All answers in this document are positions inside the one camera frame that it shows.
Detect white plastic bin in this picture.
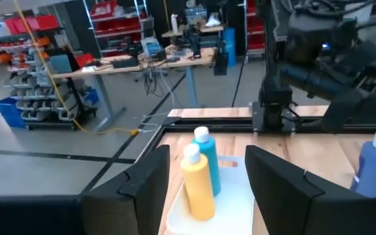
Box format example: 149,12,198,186
165,155,256,235

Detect metal shelf red bins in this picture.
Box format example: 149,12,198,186
83,0,158,58

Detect white cable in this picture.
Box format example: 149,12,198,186
138,112,171,134

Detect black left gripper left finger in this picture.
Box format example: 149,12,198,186
0,144,171,235

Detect large blue paint bottle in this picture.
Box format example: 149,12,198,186
350,129,376,199

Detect shelf red orange bins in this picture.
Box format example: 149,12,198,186
0,14,61,71

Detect black aluminium table frame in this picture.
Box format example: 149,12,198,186
134,104,376,164

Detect blue barrel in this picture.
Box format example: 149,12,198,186
223,27,238,69

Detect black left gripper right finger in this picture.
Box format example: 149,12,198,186
244,144,376,235

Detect wooden desk grey legs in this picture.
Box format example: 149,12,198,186
51,45,230,133

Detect yellow extension cable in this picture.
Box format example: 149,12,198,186
12,0,140,136

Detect blue plastic crate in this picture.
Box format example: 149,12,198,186
0,97,26,129

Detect large yellow paint bottle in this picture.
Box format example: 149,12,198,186
180,142,216,222

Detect rack of grey bins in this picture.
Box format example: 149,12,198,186
1,48,99,130

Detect large teal paint bottle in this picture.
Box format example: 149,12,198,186
191,126,222,197

